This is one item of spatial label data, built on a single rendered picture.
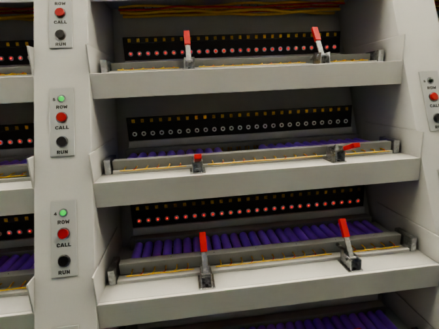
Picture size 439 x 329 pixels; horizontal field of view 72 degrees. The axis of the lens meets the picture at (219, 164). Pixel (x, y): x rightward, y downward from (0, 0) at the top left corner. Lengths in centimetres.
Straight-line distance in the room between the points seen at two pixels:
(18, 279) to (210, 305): 35
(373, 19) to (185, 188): 57
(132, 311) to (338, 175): 43
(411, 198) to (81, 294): 64
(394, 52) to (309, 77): 20
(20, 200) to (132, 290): 24
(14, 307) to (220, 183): 39
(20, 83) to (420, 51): 76
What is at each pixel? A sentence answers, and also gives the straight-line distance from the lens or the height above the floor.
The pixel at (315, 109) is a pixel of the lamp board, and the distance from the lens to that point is 77.
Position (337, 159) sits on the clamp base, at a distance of 62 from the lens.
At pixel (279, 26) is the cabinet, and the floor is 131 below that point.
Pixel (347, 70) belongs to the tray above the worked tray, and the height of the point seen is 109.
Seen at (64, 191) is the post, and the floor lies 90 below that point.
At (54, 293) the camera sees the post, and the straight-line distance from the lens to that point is 58.
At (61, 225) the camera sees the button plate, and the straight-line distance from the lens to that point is 57.
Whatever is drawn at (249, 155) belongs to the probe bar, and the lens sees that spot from 59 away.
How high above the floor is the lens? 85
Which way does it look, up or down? 8 degrees up
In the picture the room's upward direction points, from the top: 5 degrees counter-clockwise
